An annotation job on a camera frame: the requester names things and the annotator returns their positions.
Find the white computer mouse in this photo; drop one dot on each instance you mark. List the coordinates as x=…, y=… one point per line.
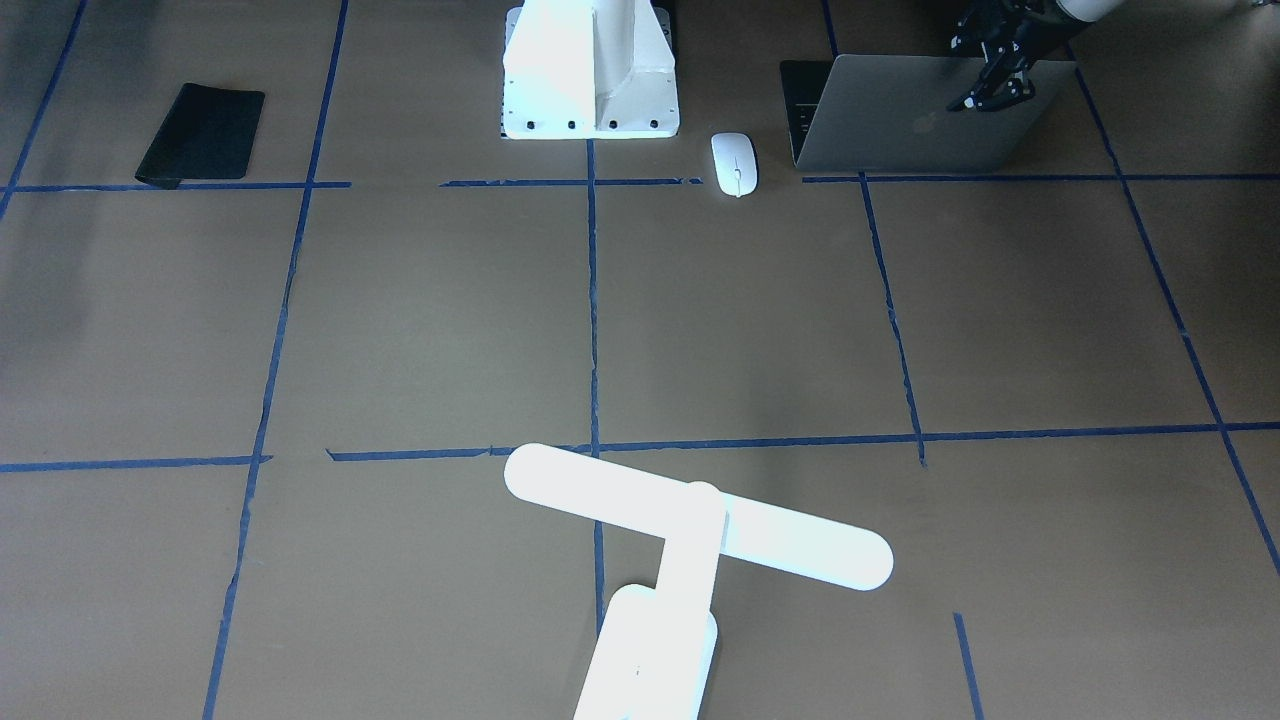
x=734, y=158

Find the grey laptop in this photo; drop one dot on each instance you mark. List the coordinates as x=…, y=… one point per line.
x=891, y=113

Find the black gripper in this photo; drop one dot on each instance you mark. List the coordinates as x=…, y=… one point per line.
x=1012, y=37

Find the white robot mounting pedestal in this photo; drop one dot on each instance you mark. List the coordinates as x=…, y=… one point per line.
x=580, y=70

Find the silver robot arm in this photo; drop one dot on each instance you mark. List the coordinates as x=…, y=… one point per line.
x=1082, y=15

